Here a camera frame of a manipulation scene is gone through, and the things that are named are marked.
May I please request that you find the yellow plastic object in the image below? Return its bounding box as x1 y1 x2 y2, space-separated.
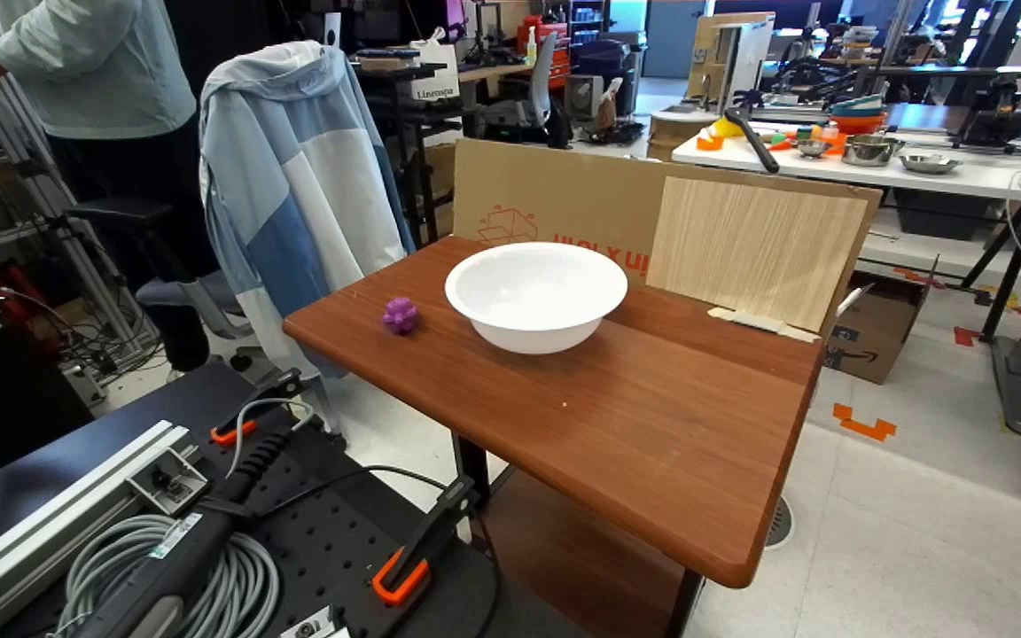
703 112 748 145

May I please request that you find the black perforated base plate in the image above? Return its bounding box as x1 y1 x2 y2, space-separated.
0 356 503 638

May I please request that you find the black long handled tool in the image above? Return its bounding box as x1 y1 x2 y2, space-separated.
719 105 782 176

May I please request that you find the wooden lower table shelf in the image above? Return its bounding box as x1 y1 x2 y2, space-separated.
479 464 703 638

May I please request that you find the blue white checkered cloth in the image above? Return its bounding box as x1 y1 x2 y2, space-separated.
196 38 417 381

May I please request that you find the wooden top desk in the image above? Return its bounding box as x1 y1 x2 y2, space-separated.
451 431 703 638

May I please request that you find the orange toy object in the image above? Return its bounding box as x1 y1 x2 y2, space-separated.
813 119 853 163

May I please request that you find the small metal bowl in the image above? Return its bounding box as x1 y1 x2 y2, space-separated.
844 135 896 170

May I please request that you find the aluminium profile rail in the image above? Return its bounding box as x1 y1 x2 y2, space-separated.
0 419 196 632

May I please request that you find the brown cardboard box red print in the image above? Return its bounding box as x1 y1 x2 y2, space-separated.
451 135 671 283

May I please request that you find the black corrugated cable conduit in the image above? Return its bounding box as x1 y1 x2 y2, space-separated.
72 412 302 638

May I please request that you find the open cardboard box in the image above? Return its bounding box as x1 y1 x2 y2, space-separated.
823 263 938 385

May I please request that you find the grey office chair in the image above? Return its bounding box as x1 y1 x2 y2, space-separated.
62 190 254 346

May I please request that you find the white plastic bowl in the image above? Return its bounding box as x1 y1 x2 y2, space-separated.
440 237 629 356

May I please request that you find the purple grape bunch toy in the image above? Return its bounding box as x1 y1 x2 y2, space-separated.
379 292 426 336

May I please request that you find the tall background cardboard box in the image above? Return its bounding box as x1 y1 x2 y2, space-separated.
683 11 778 118

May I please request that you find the grey coiled cable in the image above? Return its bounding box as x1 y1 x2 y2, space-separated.
53 509 283 638

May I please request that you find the white background work table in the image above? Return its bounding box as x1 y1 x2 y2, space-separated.
671 118 1021 346

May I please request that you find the flat metal dish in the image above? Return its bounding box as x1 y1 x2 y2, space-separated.
896 145 959 176

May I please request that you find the small metal bracket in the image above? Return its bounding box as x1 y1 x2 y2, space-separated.
122 447 212 517

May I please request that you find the person in light sweater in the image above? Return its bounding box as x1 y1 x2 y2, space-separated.
0 0 228 375

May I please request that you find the light wooden panel board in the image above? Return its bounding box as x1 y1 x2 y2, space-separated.
640 170 885 346

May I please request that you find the black clamp orange handle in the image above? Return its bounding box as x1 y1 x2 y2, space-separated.
204 369 308 452
365 476 479 614

